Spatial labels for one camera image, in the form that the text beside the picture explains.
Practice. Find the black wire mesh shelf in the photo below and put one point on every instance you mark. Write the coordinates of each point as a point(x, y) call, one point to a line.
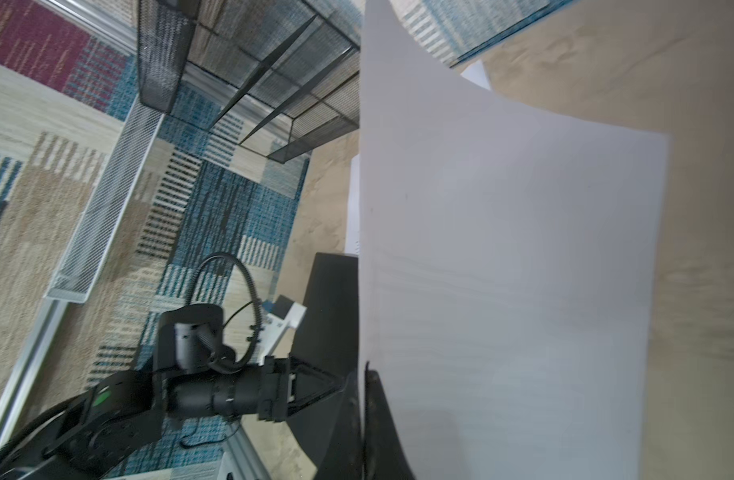
point(290, 67)

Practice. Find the white wire mesh basket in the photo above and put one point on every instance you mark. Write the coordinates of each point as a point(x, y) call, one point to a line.
point(88, 249)

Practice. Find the orange black file folder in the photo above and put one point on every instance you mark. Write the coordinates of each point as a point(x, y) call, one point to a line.
point(327, 337)

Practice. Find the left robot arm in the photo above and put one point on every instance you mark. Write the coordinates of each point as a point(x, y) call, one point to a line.
point(191, 374)

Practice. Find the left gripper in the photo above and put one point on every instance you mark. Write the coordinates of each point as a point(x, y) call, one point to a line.
point(281, 387)

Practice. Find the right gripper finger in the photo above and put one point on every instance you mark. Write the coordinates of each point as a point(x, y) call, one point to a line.
point(384, 457)

